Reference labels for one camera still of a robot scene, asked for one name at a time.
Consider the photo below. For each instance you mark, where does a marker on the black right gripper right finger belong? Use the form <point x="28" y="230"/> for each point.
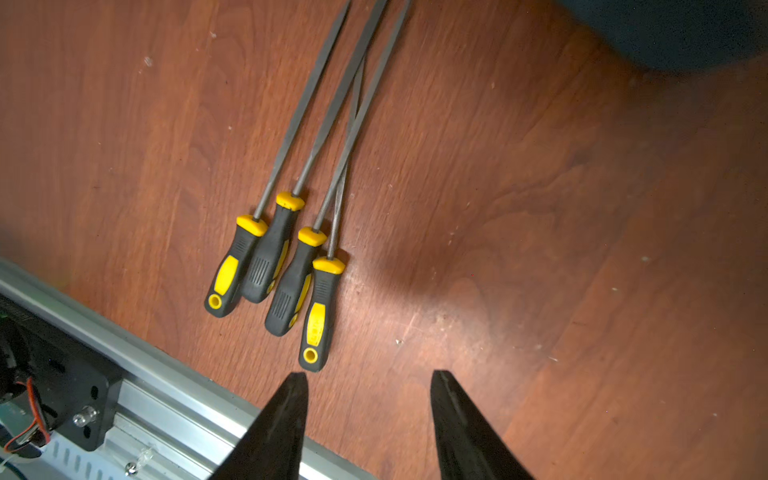
<point x="467" y="446"/>

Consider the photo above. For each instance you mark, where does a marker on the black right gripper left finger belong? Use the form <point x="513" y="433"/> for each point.
<point x="272" y="446"/>

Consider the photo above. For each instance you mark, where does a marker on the file four yellow black handle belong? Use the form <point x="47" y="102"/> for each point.
<point x="318" y="328"/>

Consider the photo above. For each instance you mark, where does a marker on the file three yellow black handle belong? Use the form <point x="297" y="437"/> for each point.
<point x="293" y="282"/>

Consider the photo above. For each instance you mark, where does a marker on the file one yellow black handle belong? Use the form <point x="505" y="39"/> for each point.
<point x="223" y="294"/>

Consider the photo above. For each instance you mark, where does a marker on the file two yellow black handle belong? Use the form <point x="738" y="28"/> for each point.
<point x="269" y="254"/>

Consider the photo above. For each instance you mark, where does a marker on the teal plastic storage box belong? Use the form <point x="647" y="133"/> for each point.
<point x="677" y="36"/>

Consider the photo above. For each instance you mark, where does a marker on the aluminium front rail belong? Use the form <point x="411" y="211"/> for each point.
<point x="171" y="422"/>

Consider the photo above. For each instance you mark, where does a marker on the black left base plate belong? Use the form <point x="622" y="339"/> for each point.
<point x="52" y="385"/>

